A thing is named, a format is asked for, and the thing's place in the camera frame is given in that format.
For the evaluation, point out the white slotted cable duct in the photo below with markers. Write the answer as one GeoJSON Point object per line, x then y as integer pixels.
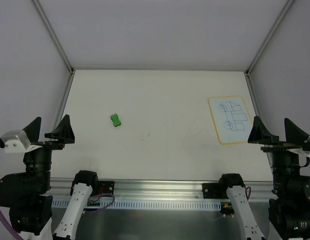
{"type": "Point", "coordinates": [130, 204]}

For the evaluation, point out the green whiteboard eraser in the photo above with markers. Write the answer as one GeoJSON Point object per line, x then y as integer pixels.
{"type": "Point", "coordinates": [115, 120]}

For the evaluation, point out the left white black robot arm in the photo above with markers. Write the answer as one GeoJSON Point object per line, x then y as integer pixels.
{"type": "Point", "coordinates": [24, 193]}

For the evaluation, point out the right aluminium frame post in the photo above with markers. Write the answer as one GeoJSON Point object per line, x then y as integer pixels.
{"type": "Point", "coordinates": [261, 50]}

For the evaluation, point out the yellow framed small whiteboard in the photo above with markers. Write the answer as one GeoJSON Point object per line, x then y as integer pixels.
{"type": "Point", "coordinates": [231, 118]}

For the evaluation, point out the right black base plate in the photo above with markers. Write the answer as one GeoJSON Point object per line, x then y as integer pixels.
{"type": "Point", "coordinates": [213, 190]}

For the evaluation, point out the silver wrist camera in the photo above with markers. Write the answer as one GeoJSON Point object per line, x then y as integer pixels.
{"type": "Point", "coordinates": [305, 149]}
{"type": "Point", "coordinates": [15, 141]}

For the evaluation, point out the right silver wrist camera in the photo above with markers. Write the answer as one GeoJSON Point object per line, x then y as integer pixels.
{"type": "Point", "coordinates": [305, 149]}

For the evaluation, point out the aluminium frame post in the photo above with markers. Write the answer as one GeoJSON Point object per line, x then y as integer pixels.
{"type": "Point", "coordinates": [57, 44]}
{"type": "Point", "coordinates": [261, 50]}

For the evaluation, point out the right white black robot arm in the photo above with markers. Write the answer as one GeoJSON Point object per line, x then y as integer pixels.
{"type": "Point", "coordinates": [289, 213]}

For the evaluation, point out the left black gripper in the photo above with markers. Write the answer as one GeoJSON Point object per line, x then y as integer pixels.
{"type": "Point", "coordinates": [45, 144]}

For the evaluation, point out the aluminium mounting rail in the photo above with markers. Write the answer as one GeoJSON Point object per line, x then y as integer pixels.
{"type": "Point", "coordinates": [180, 190]}

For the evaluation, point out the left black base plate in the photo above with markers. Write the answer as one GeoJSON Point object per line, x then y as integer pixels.
{"type": "Point", "coordinates": [105, 187]}

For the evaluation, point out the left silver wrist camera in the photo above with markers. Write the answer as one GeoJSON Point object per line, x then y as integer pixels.
{"type": "Point", "coordinates": [15, 141]}

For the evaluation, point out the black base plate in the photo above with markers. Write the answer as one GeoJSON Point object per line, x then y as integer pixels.
{"type": "Point", "coordinates": [105, 187]}
{"type": "Point", "coordinates": [213, 190]}

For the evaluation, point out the left aluminium frame post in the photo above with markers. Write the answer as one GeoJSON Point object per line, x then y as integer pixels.
{"type": "Point", "coordinates": [57, 44]}

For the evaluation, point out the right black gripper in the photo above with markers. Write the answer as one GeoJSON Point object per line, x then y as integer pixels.
{"type": "Point", "coordinates": [281, 146]}

